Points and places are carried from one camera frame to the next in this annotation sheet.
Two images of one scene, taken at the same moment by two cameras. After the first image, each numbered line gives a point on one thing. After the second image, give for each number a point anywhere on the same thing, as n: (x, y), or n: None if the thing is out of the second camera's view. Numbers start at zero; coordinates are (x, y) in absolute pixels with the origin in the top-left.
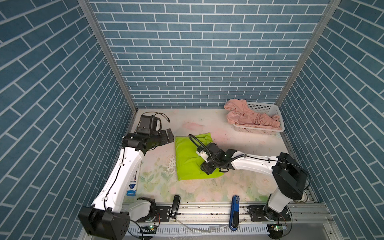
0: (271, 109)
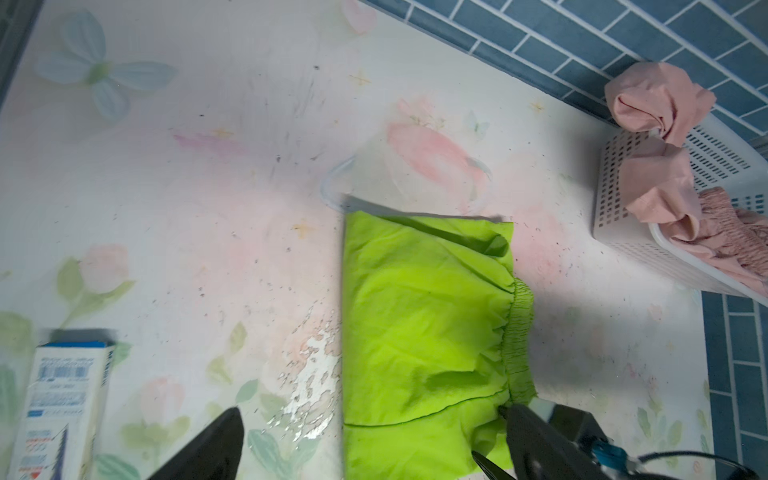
0: (731, 161)
